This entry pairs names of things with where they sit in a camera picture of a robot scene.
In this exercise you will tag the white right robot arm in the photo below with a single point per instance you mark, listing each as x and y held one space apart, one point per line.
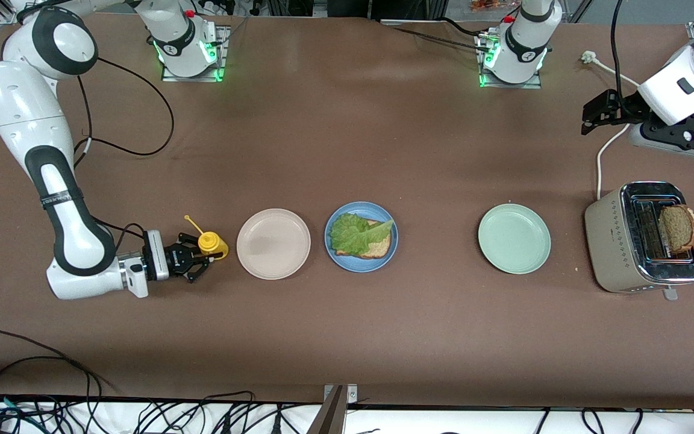
21 114

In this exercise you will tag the green lettuce leaf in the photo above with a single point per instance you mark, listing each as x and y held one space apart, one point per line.
350 235

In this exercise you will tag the orange packaged item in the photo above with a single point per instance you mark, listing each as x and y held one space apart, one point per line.
491 5

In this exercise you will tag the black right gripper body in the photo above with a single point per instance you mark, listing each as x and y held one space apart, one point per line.
174 260

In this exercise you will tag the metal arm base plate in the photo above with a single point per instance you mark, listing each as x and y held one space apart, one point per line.
193 79
509 85

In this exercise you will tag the green plate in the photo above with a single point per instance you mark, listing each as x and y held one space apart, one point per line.
514 239

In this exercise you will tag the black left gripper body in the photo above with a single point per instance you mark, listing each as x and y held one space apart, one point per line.
629 108

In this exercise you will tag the beige plate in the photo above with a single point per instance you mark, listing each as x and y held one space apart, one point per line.
273 244

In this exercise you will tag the grey aluminium bar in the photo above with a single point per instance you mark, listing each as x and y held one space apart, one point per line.
329 416

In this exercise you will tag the blue plate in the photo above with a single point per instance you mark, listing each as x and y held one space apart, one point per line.
359 265

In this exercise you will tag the metal table edge bracket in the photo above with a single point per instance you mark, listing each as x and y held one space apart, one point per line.
350 395

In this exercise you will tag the brown bread slice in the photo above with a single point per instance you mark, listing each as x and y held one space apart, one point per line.
380 248
678 229

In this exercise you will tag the yellow mustard squeeze bottle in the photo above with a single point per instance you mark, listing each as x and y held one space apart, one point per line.
213 244

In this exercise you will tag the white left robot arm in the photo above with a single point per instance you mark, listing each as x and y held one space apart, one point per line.
522 48

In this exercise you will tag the silver beige toaster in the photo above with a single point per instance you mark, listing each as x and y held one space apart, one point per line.
609 241

